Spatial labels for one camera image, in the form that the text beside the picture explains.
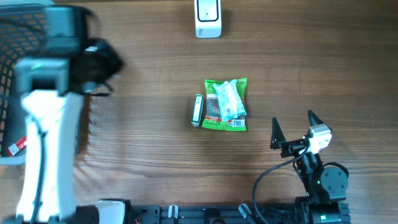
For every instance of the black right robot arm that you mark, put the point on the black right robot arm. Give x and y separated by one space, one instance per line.
324 183

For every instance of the grey plastic mesh basket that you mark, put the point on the grey plastic mesh basket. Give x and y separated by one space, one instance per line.
29 26

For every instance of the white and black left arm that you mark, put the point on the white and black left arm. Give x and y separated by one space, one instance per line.
53 82

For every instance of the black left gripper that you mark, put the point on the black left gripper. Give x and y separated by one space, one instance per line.
117 63

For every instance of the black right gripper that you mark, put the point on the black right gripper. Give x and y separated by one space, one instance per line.
279 142

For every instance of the green snack bag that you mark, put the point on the green snack bag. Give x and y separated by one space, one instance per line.
212 119

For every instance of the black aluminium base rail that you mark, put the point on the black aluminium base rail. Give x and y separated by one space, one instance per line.
217 214

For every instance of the teal white tissue pack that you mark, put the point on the teal white tissue pack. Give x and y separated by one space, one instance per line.
230 103

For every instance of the red stick sachet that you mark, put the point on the red stick sachet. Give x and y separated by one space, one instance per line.
17 147

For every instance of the white barcode scanner box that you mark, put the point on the white barcode scanner box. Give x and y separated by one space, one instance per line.
208 24

